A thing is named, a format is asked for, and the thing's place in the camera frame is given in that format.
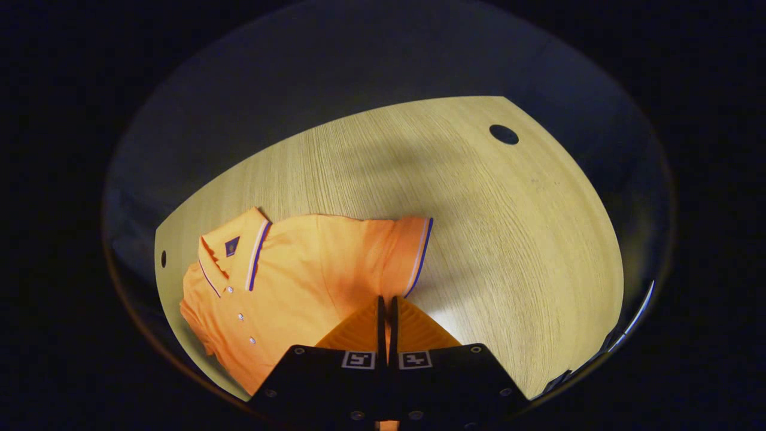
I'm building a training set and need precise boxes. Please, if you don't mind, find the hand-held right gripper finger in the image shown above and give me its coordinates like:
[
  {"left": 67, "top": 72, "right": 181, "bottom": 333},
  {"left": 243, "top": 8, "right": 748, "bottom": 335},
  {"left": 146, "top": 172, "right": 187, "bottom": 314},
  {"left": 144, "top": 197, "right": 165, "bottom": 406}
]
[
  {"left": 388, "top": 295, "right": 530, "bottom": 423},
  {"left": 248, "top": 295, "right": 387, "bottom": 423}
]

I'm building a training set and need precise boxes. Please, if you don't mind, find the orange T-shirt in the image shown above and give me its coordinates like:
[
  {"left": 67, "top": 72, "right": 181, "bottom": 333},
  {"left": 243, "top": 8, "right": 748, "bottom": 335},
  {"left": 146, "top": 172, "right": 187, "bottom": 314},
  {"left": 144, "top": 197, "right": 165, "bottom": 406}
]
[{"left": 180, "top": 207, "right": 434, "bottom": 397}]

